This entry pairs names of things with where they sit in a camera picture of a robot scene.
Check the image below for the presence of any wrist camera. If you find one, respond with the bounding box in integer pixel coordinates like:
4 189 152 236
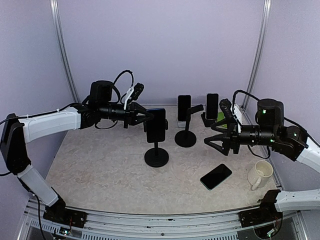
219 98 243 125
124 82 145 104

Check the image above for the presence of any aluminium frame post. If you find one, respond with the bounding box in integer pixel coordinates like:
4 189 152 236
246 0 272 94
49 0 80 102

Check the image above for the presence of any black folding phone stand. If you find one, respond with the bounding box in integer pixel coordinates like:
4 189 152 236
200 112 217 128

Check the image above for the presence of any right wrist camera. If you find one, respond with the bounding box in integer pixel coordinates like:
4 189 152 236
219 98 243 125

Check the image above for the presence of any teal phone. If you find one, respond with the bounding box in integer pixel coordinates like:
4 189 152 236
200 163 232 191

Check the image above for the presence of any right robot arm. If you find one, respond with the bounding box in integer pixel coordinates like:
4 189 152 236
204 98 320 222

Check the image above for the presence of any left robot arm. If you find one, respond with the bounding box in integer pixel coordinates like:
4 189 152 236
0 80 154 223

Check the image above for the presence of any right aluminium frame post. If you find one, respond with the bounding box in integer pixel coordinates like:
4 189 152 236
246 0 272 94

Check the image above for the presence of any cream ceramic mug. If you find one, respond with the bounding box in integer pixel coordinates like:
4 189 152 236
247 160 274 191

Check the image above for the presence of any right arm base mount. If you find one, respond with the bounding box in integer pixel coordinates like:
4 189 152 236
238 189 283 228

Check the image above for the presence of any blue phone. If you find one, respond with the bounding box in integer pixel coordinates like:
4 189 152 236
146 108 167 143

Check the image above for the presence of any green saucer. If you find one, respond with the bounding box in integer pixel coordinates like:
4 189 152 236
216 111 228 130

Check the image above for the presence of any left aluminium frame post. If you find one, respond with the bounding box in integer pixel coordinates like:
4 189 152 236
49 0 80 102

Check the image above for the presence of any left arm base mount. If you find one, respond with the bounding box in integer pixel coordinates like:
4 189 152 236
43 194 87 229

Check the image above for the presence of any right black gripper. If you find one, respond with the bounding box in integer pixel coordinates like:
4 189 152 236
205 116 278 156

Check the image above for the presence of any black round-base stand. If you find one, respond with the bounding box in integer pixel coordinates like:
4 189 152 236
144 121 169 168
174 104 204 148

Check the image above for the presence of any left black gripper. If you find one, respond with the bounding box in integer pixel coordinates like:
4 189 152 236
98 100 154 128

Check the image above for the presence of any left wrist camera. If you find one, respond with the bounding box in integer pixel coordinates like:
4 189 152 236
124 82 145 104

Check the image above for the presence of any white folding phone stand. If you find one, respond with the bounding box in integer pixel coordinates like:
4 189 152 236
177 121 186 128

